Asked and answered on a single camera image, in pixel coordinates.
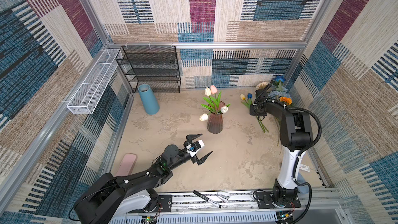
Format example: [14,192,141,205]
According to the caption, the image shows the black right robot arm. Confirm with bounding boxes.
[249,89,322,208]

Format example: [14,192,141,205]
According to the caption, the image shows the teal cylindrical vase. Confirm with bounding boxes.
[138,84,160,115]

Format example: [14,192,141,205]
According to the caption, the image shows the blue tulip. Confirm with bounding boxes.
[247,93,252,105]

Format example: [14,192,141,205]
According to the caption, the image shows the dark red glass vase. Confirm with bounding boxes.
[207,111,223,134]

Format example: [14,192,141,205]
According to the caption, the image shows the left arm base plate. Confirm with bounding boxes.
[129,195,173,215]

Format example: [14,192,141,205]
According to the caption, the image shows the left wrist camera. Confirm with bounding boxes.
[184,140,205,157]

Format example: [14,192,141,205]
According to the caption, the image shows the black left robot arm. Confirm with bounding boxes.
[70,134,208,224]

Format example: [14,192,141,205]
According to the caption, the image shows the white wire mesh basket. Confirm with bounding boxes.
[67,49,119,115]

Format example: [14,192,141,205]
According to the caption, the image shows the mixed blue orange bouquet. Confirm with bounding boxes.
[255,75,293,106]

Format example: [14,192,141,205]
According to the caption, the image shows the yellow tulip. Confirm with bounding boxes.
[240,94,269,133]

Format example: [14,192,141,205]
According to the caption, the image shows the pink flat tray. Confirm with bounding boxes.
[116,153,137,176]

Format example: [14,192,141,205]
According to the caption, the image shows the pink tulip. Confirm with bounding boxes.
[210,85,221,114]

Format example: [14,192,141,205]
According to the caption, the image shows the black marker pen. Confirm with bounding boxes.
[193,190,222,208]

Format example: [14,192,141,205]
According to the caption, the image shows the black wire shelf rack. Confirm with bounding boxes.
[116,46,181,92]

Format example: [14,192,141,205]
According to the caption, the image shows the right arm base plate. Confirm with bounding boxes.
[255,191,302,209]

